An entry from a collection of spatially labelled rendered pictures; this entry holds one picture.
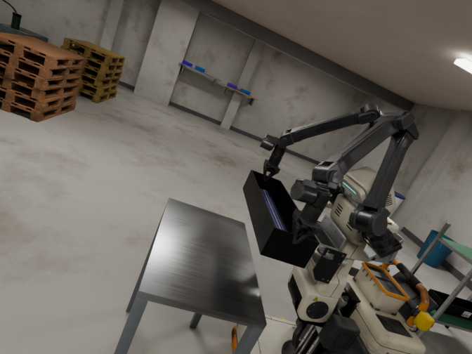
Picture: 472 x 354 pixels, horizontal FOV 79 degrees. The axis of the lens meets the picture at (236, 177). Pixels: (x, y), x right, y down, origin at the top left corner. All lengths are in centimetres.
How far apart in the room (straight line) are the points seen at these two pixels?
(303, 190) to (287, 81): 884
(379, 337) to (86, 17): 959
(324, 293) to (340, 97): 918
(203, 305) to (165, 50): 826
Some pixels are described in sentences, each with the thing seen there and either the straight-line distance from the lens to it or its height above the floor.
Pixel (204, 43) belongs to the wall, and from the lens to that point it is 930.
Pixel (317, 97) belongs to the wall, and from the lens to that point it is 1000.
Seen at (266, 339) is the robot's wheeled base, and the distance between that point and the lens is 188.
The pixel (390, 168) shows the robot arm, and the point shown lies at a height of 143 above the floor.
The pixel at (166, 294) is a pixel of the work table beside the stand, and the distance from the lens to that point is 103.
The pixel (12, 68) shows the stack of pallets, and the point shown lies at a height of 56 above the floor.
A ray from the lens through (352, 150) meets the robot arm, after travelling 101.
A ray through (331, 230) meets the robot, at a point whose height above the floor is 107.
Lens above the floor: 150
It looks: 17 degrees down
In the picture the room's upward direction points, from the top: 24 degrees clockwise
